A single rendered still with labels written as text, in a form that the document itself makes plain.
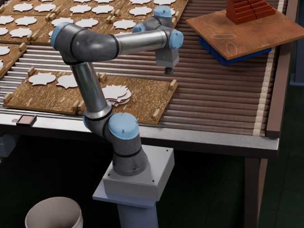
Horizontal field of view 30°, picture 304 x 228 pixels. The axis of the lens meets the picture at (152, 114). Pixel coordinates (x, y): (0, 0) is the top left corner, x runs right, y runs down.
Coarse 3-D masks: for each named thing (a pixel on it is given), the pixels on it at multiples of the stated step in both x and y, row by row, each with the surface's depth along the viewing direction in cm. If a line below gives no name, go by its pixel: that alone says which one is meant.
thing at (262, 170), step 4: (264, 160) 337; (260, 164) 335; (264, 164) 334; (260, 168) 332; (264, 168) 331; (260, 172) 329; (264, 172) 328; (260, 176) 326; (264, 176) 326; (260, 180) 323; (264, 180) 323; (260, 184) 321; (264, 184) 325; (260, 188) 318; (260, 192) 316; (260, 196) 313; (260, 200) 310; (260, 204) 308; (260, 208) 307
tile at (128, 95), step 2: (124, 88) 285; (126, 88) 285; (126, 90) 284; (128, 92) 282; (130, 92) 282; (126, 94) 281; (128, 94) 281; (130, 94) 281; (124, 96) 279; (126, 96) 279; (128, 96) 279; (130, 96) 280; (118, 98) 279; (120, 98) 278; (122, 98) 278; (124, 98) 278; (126, 98) 278; (128, 98) 279; (108, 100) 278; (110, 100) 278; (112, 100) 278; (114, 100) 278; (116, 100) 277; (118, 100) 277; (120, 100) 277; (118, 102) 277
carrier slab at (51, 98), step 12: (36, 72) 313; (48, 72) 312; (60, 72) 311; (24, 84) 304; (48, 84) 302; (12, 96) 295; (24, 96) 294; (36, 96) 293; (48, 96) 292; (60, 96) 291; (72, 96) 290; (24, 108) 287; (36, 108) 284; (48, 108) 283; (60, 108) 282
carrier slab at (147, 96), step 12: (108, 84) 296; (120, 84) 295; (132, 84) 294; (144, 84) 293; (156, 84) 292; (168, 84) 291; (132, 96) 285; (144, 96) 284; (156, 96) 283; (168, 96) 282; (84, 108) 280; (120, 108) 277; (132, 108) 276; (144, 108) 275; (156, 108) 274; (144, 120) 267; (156, 120) 266
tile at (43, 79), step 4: (32, 76) 308; (36, 76) 308; (40, 76) 307; (44, 76) 307; (48, 76) 307; (52, 76) 306; (28, 80) 306; (32, 80) 305; (36, 80) 305; (40, 80) 304; (44, 80) 304; (48, 80) 304; (52, 80) 303; (36, 84) 302; (40, 84) 302; (44, 84) 301
